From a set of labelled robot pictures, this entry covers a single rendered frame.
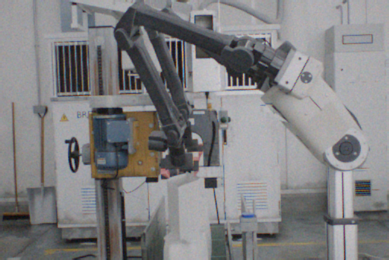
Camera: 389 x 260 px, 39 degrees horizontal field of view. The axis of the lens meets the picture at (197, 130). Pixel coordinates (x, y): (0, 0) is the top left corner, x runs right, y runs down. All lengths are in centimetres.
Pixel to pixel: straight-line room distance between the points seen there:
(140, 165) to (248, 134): 281
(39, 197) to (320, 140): 524
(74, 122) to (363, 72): 313
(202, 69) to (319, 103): 309
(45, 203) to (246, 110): 277
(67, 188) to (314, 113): 405
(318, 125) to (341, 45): 440
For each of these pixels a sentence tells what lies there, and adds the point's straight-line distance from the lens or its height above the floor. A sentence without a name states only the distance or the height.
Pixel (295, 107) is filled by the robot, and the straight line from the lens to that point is 179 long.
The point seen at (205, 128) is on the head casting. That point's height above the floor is 125.
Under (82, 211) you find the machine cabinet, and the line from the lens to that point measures 558.
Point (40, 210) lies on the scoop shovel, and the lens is 677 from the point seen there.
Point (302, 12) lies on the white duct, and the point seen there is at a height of 225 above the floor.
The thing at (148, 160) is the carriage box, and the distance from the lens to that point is 263.
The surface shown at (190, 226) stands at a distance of 224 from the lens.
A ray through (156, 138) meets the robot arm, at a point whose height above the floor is 125.
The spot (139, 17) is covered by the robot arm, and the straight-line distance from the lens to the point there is 170.
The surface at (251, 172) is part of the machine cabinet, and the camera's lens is 537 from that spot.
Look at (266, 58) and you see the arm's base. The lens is 164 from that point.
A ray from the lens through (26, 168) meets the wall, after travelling 705.
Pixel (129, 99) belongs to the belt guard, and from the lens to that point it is 245.
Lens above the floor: 138
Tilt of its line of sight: 3 degrees down
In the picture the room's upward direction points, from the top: 2 degrees counter-clockwise
